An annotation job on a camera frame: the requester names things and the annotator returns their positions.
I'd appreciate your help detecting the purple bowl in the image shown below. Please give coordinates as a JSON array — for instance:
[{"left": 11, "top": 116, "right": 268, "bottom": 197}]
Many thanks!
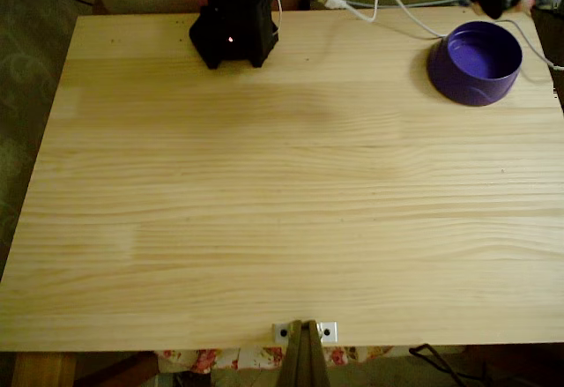
[{"left": 426, "top": 19, "right": 524, "bottom": 108}]

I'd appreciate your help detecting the looped black cable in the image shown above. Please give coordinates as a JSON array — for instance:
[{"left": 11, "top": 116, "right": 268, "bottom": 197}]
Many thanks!
[{"left": 408, "top": 342, "right": 488, "bottom": 387}]

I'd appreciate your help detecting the metal mounting bracket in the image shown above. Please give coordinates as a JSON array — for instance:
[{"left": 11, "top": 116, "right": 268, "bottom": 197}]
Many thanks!
[{"left": 271, "top": 321, "right": 339, "bottom": 345}]

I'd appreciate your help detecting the floral cloth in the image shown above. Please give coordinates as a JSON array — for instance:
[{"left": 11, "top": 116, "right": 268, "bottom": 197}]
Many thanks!
[{"left": 153, "top": 345, "right": 394, "bottom": 375}]

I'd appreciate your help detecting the white USB cable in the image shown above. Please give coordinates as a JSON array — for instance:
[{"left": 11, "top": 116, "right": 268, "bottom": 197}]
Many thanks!
[{"left": 316, "top": 0, "right": 564, "bottom": 72}]

